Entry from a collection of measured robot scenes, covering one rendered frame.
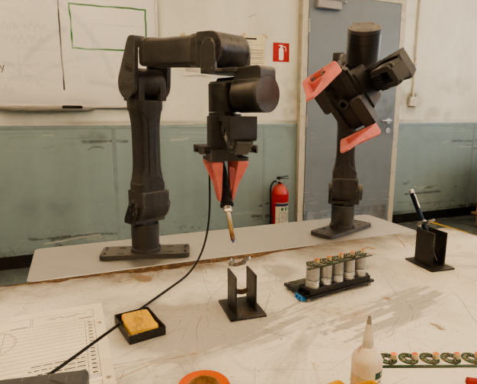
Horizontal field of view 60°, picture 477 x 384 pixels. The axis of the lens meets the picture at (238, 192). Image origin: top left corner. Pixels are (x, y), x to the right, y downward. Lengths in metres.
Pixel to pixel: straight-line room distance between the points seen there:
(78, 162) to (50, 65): 0.68
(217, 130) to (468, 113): 4.43
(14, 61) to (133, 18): 0.85
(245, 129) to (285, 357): 0.33
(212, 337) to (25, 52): 2.77
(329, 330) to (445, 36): 4.25
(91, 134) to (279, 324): 2.68
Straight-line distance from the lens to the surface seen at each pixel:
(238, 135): 0.63
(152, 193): 0.92
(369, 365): 0.51
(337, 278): 0.78
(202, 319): 0.69
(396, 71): 0.70
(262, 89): 0.66
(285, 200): 3.49
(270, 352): 0.61
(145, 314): 0.68
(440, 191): 4.83
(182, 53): 0.78
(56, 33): 3.22
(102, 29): 3.24
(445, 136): 4.77
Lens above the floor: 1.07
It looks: 10 degrees down
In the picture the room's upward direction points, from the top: straight up
